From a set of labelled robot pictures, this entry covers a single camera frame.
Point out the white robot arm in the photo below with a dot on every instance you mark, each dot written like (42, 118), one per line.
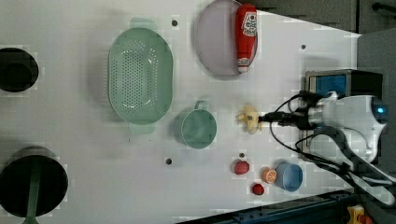
(354, 170)

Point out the blue metal frame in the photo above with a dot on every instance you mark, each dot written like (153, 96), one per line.
(327, 208)

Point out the small red tomato toy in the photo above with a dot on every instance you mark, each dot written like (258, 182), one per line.
(258, 189)

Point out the green ladle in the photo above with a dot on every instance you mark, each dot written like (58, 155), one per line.
(33, 194)

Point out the silver toaster oven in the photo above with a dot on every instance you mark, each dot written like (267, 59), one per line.
(342, 82)

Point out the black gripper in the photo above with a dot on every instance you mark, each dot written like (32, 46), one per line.
(298, 118)

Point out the orange slice toy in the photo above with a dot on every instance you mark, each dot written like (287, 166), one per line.
(269, 176)

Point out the red ketchup bottle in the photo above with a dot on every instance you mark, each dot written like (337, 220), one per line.
(245, 31)

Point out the red strawberry toy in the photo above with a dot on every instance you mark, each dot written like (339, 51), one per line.
(241, 168)

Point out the blue cup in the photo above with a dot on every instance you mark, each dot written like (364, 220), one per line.
(289, 176)

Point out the peeled toy banana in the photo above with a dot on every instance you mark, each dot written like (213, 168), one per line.
(251, 117)

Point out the green perforated colander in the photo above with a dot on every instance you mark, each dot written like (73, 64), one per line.
(140, 70)

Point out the large black pot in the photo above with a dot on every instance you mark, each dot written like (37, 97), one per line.
(16, 178)

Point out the lilac round plate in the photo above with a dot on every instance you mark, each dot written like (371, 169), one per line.
(215, 39)

